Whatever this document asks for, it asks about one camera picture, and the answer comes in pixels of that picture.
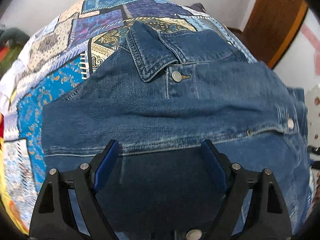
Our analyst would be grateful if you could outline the pile of clothes and boxes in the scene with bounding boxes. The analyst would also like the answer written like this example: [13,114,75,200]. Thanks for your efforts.
[1,28,30,77]

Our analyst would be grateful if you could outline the brown wooden door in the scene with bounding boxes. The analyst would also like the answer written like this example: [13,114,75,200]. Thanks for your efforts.
[230,0,308,69]

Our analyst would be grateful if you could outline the blue denim jacket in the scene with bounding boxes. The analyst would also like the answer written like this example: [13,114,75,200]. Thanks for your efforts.
[42,21,312,239]

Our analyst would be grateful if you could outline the blue patchwork bedspread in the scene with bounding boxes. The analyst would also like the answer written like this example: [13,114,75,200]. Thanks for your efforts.
[1,0,255,226]

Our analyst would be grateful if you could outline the yellow blanket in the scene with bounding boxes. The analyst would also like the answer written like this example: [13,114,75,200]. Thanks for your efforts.
[1,114,29,234]

